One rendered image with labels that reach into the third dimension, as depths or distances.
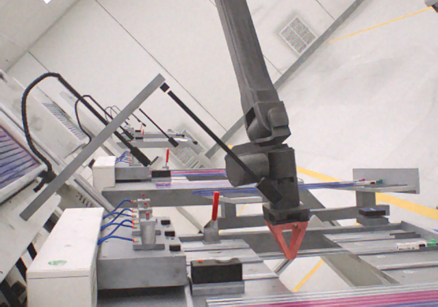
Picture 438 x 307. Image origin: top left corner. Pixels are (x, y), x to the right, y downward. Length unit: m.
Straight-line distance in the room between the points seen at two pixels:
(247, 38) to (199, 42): 7.62
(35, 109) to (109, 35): 6.63
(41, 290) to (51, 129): 1.38
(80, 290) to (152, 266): 0.16
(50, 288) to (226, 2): 0.67
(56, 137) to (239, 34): 1.11
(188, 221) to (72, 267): 4.92
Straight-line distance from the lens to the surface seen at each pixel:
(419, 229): 1.32
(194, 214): 5.67
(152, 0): 8.80
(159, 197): 2.02
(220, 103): 8.75
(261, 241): 1.29
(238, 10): 1.19
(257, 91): 1.09
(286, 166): 1.05
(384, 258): 1.13
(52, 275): 0.77
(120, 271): 0.90
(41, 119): 2.13
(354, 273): 1.61
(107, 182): 2.21
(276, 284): 0.95
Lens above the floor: 1.34
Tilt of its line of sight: 9 degrees down
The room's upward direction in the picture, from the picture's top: 45 degrees counter-clockwise
